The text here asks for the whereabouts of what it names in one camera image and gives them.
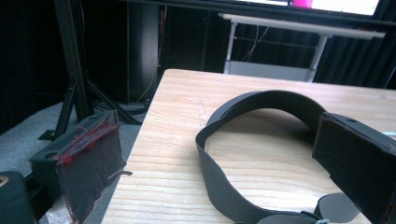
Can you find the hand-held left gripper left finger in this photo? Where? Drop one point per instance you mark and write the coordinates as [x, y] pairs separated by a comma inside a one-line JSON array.
[[90, 168]]

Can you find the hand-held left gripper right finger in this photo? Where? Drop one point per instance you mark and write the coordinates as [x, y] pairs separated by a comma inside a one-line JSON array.
[[355, 161]]

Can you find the black belt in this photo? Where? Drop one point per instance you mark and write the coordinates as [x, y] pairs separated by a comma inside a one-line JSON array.
[[214, 186]]

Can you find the black metal stand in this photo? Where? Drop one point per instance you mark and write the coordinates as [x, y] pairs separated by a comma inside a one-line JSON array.
[[70, 46]]

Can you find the monitor screen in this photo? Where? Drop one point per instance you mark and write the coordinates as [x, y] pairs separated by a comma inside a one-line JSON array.
[[342, 6]]

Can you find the white metal-frame table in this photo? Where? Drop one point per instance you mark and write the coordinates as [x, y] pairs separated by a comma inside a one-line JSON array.
[[280, 26]]

